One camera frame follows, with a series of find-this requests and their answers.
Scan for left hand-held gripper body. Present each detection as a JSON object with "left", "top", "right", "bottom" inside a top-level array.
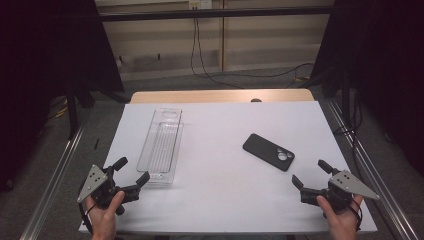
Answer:
[{"left": 77, "top": 164, "right": 141, "bottom": 216}]

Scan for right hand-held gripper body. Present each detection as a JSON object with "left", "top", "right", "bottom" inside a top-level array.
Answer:
[{"left": 300, "top": 170, "right": 380, "bottom": 212}]

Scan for black phone case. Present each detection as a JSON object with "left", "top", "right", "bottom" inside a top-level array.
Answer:
[{"left": 242, "top": 133, "right": 296, "bottom": 173}]

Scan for person's left hand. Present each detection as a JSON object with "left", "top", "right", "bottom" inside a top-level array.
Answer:
[{"left": 85, "top": 191, "right": 126, "bottom": 240}]

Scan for person's right hand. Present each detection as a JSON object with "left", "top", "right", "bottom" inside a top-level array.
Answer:
[{"left": 316, "top": 195, "right": 364, "bottom": 240}]

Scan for clear plastic tray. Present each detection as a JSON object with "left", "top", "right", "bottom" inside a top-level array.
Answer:
[{"left": 135, "top": 107, "right": 185, "bottom": 185}]

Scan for black metal stand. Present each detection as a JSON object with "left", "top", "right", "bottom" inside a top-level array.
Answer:
[{"left": 64, "top": 81, "right": 82, "bottom": 140}]

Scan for white table board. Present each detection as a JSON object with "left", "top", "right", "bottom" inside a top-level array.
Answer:
[{"left": 78, "top": 101, "right": 378, "bottom": 234}]

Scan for wooden table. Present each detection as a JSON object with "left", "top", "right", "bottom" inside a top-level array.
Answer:
[{"left": 129, "top": 88, "right": 315, "bottom": 104}]

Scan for black curtain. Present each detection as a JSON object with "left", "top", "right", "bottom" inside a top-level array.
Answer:
[
  {"left": 309, "top": 0, "right": 424, "bottom": 176},
  {"left": 0, "top": 0, "right": 126, "bottom": 192}
]

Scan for black horizontal bar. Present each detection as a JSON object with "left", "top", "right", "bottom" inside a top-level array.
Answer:
[{"left": 98, "top": 5, "right": 335, "bottom": 23}]

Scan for right hand-held gripper cable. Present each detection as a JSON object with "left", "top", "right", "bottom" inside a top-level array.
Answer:
[{"left": 348, "top": 199, "right": 364, "bottom": 232}]

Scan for metal floor rail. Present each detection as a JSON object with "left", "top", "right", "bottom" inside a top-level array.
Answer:
[
  {"left": 19, "top": 125, "right": 85, "bottom": 240},
  {"left": 325, "top": 99, "right": 420, "bottom": 240}
]

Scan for black floor cables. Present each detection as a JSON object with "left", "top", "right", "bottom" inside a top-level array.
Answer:
[{"left": 332, "top": 89, "right": 366, "bottom": 174}]

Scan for yellow floor cable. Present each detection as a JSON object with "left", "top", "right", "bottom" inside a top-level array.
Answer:
[{"left": 48, "top": 99, "right": 69, "bottom": 120}]

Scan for black wall cable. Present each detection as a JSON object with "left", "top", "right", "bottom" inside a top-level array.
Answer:
[{"left": 190, "top": 17, "right": 315, "bottom": 90}]

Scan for white wall socket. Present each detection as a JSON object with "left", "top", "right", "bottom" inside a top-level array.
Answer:
[{"left": 188, "top": 0, "right": 213, "bottom": 10}]

